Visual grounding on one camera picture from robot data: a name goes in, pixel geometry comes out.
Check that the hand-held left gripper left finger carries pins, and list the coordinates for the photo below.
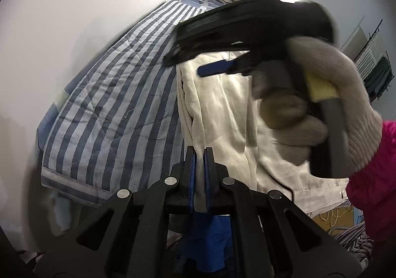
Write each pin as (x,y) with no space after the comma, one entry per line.
(191,179)

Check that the striped hanging towel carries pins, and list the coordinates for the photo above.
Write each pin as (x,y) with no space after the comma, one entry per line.
(371,49)

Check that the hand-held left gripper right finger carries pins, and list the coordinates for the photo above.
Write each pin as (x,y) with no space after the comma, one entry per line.
(207,179)

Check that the dark hanging clothes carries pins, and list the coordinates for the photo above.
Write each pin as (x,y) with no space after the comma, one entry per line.
(379,80)

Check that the person's right hand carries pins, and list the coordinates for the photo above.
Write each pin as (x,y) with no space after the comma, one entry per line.
(349,80)

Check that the dark striped cloth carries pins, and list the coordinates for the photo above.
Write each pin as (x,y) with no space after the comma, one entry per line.
(355,244)

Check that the black clothes rack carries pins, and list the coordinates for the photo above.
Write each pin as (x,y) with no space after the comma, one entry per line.
(376,30)

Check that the blue white striped blanket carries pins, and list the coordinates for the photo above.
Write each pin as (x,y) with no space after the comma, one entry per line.
(123,95)

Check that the beige jacket with blue lining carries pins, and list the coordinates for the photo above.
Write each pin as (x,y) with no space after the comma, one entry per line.
(222,117)

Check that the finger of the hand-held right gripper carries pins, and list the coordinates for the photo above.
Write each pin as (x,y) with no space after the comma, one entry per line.
(185,54)
(216,67)

